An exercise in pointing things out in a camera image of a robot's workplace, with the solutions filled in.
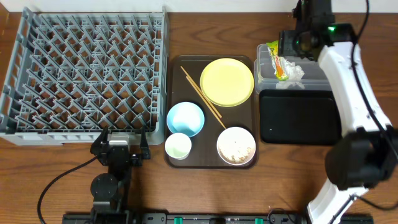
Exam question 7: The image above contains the clear plastic bin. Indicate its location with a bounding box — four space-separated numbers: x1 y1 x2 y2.
254 44 331 93

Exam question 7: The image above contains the yellow plate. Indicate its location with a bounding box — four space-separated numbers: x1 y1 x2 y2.
200 58 254 107

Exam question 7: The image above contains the wooden chopstick upper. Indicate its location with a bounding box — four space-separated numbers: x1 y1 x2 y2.
180 66 222 118

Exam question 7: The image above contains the white cup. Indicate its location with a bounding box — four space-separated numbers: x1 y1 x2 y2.
165 133 192 160

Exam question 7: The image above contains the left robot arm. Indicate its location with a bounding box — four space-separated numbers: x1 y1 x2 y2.
90 128 151 223

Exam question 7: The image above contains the light blue bowl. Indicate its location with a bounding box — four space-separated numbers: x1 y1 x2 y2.
166 102 205 138

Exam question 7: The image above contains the green snack bar wrapper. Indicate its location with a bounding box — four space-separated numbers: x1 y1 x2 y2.
267 40 288 81

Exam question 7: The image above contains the black waste tray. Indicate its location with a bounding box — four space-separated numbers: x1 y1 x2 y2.
259 90 341 146

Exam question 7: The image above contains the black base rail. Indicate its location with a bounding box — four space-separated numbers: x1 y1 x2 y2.
62 212 374 224

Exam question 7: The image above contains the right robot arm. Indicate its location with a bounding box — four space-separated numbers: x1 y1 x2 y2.
278 0 397 224

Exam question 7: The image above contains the wooden chopstick lower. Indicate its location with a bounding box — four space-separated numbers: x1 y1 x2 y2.
185 76 226 129

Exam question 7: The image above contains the wooden chopstick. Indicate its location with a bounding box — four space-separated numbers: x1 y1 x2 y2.
180 66 222 118
185 76 226 129

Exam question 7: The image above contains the rice food waste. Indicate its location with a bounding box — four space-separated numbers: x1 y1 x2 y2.
218 129 254 164

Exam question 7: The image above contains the grey dishwasher rack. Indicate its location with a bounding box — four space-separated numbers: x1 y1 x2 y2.
1 8 169 146

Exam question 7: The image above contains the white tissue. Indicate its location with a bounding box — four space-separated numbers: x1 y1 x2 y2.
282 60 305 81

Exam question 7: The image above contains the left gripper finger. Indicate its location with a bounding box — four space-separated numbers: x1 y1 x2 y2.
139 128 151 159
91 127 108 152

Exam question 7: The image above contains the dark brown serving tray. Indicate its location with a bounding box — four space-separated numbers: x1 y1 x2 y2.
164 55 258 169

